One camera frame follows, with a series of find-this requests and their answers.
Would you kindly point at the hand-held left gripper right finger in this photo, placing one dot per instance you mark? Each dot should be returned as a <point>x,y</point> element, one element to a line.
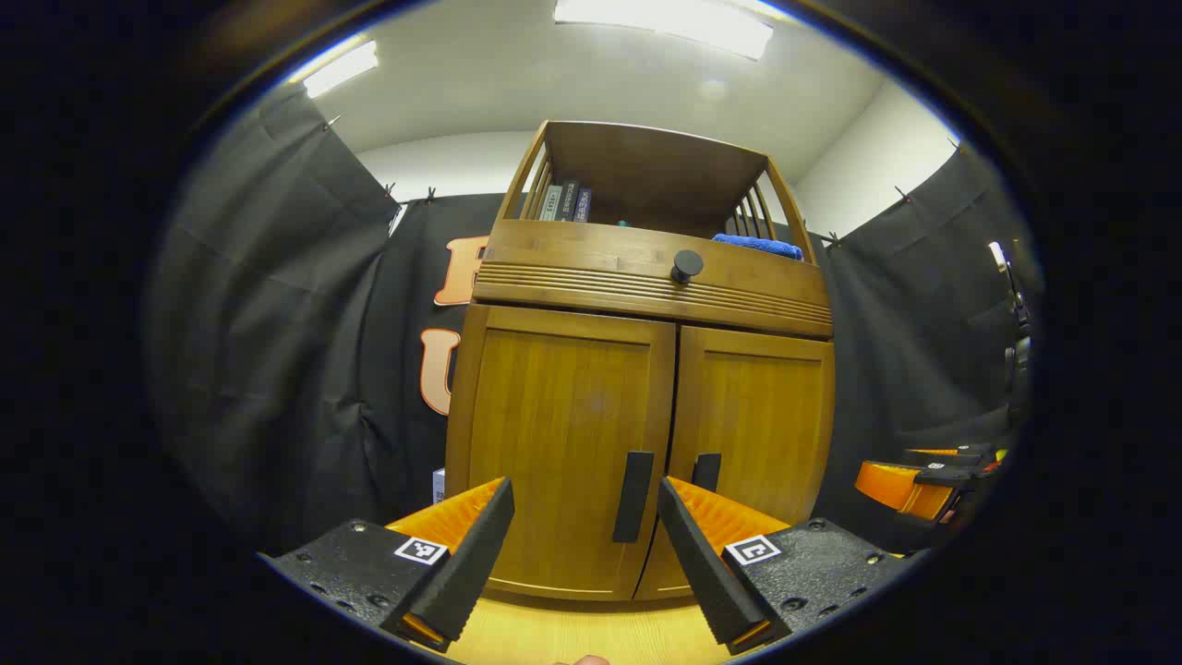
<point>706,573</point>

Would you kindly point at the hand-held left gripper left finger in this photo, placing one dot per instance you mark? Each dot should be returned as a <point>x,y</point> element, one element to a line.
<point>471,573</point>

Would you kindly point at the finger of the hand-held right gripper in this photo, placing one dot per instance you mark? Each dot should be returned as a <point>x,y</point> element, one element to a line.
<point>900,489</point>
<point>956,453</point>

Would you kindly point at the wooden shoe cabinet door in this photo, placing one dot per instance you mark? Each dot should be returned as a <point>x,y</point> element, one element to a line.
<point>554,416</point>
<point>766,416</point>

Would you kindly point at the wooden double-door shoe cabinet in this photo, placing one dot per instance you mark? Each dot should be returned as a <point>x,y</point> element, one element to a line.
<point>572,254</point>

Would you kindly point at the small white box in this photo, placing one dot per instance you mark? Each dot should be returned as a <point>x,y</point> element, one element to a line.
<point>440,485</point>

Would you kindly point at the black stand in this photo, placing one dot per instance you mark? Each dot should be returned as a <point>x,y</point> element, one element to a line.
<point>1018,342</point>

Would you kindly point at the blue folded cloth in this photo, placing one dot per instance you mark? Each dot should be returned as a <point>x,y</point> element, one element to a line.
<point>757,246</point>

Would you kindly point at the black round knob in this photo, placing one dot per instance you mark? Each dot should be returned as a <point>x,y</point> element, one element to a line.
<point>687,265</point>

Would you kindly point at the grey book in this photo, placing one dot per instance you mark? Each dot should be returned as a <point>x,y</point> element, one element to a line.
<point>551,203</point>

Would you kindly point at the dark book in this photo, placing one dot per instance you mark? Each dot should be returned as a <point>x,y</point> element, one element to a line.
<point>569,201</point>

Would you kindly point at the blue book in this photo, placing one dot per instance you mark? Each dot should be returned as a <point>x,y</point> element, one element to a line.
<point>583,205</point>

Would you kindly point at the small ceiling light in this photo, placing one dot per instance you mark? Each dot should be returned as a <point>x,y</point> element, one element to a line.
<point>340,70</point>

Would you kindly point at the large ceiling light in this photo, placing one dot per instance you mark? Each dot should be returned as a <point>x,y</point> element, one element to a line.
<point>665,23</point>

